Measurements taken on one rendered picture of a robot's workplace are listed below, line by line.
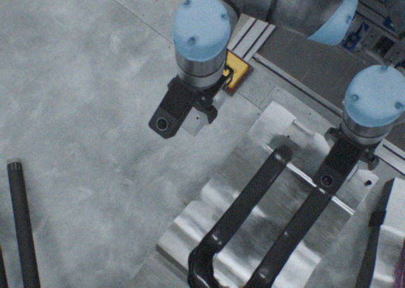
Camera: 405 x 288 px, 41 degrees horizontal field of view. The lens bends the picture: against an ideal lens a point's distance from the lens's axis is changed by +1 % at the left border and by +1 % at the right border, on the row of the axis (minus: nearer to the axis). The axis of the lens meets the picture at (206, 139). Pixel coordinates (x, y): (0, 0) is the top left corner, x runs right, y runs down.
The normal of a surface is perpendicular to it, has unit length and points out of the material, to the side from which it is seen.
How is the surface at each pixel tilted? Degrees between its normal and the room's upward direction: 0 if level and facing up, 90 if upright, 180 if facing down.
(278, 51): 0
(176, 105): 31
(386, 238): 22
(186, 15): 0
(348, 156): 39
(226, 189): 11
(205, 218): 27
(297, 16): 55
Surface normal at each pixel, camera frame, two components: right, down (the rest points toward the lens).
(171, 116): -0.33, 0.15
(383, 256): 0.19, -0.65
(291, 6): -0.22, 0.34
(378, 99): -0.17, -0.23
